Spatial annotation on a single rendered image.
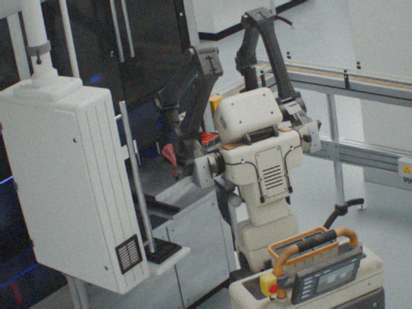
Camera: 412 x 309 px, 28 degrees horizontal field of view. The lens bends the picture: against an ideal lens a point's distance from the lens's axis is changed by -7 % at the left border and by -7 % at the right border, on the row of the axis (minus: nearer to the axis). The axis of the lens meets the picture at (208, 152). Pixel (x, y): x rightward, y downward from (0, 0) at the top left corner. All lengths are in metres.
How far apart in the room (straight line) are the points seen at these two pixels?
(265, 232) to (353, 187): 2.21
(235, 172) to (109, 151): 0.45
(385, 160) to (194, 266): 1.16
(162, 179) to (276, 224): 0.71
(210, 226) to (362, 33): 1.55
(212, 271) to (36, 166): 1.51
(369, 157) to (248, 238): 1.51
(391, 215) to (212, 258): 1.23
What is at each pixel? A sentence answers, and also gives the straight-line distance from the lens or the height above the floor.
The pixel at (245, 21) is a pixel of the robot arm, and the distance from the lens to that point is 3.30.
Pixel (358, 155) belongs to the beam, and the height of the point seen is 0.50.
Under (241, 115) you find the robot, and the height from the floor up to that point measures 1.33.
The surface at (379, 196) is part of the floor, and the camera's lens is 5.25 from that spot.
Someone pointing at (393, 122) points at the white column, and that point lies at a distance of 5.15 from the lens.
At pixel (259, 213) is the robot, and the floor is 0.96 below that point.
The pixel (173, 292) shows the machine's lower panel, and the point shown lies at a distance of 4.17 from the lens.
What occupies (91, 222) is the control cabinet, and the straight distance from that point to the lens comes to 3.00.
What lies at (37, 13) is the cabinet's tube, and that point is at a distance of 2.93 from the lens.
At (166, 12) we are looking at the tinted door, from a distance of 3.84.
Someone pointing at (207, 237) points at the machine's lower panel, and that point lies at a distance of 4.25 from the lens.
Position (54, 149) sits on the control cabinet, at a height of 1.37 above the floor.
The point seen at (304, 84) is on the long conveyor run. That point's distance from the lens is 4.62.
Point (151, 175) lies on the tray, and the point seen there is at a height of 0.88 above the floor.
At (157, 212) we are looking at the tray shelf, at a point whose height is 0.88.
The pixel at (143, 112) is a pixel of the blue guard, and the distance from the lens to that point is 3.79.
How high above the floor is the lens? 2.45
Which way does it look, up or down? 23 degrees down
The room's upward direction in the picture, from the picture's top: 10 degrees counter-clockwise
